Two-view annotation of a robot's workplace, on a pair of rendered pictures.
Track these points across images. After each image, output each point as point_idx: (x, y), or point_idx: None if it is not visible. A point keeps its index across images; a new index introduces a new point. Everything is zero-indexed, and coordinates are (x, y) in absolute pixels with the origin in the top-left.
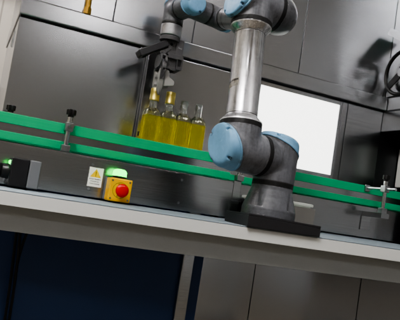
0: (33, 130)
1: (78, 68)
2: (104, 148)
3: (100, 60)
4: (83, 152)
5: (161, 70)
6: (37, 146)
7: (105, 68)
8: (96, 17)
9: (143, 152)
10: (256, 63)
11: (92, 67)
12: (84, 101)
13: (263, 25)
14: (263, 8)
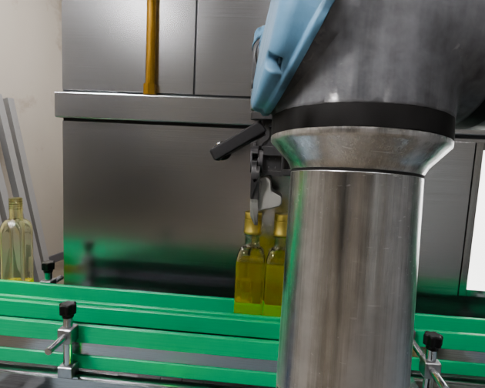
0: (20, 339)
1: (152, 180)
2: (140, 359)
3: (182, 160)
4: (104, 369)
5: (250, 183)
6: (23, 371)
7: (192, 172)
8: (162, 96)
9: (212, 359)
10: (367, 338)
11: (172, 174)
12: (168, 226)
13: (395, 147)
14: (391, 58)
